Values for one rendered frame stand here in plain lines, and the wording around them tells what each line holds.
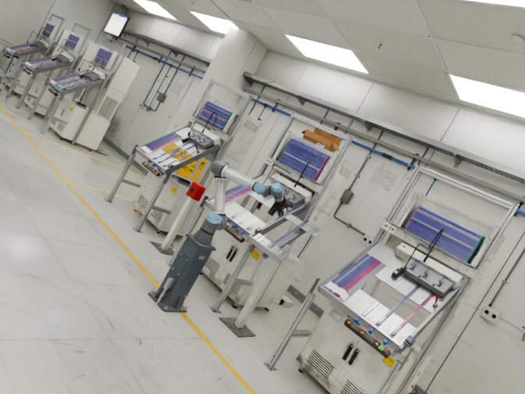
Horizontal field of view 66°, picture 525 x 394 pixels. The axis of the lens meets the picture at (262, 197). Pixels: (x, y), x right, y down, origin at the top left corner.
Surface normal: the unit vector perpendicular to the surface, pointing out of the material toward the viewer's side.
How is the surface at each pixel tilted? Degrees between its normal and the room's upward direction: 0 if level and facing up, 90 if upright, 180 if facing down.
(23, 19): 90
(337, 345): 90
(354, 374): 90
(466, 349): 90
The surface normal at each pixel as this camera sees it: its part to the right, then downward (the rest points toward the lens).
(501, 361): -0.56, -0.26
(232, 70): 0.65, 0.42
